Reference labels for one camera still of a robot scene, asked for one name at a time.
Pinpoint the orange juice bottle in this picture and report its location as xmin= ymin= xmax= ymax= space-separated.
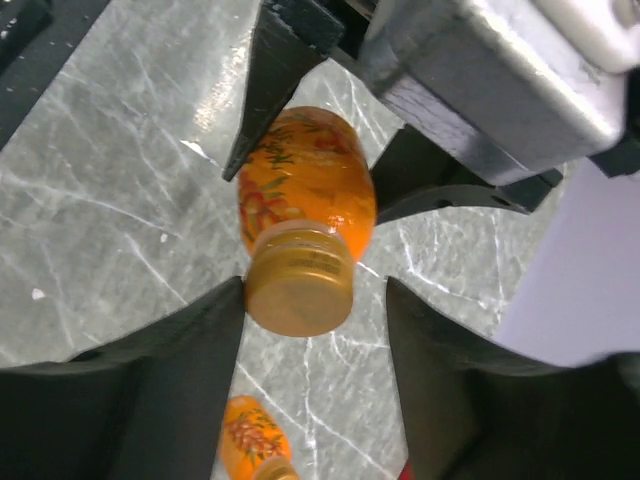
xmin=218 ymin=395 xmax=294 ymax=480
xmin=238 ymin=106 xmax=377 ymax=260

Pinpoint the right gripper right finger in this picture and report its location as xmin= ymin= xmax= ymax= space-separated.
xmin=385 ymin=278 xmax=639 ymax=479

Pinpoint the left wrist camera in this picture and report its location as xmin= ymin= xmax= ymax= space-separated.
xmin=357 ymin=1 xmax=627 ymax=185

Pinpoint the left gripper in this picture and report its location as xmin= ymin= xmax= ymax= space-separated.
xmin=222 ymin=0 xmax=639 ymax=213

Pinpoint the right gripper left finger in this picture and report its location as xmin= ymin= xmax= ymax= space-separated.
xmin=1 ymin=277 xmax=245 ymax=479

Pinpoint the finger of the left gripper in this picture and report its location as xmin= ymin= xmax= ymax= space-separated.
xmin=369 ymin=124 xmax=531 ymax=226

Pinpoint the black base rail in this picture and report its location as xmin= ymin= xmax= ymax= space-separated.
xmin=1 ymin=0 xmax=109 ymax=145

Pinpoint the gold bottle cap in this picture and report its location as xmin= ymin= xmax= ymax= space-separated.
xmin=251 ymin=456 xmax=300 ymax=480
xmin=244 ymin=220 xmax=354 ymax=337

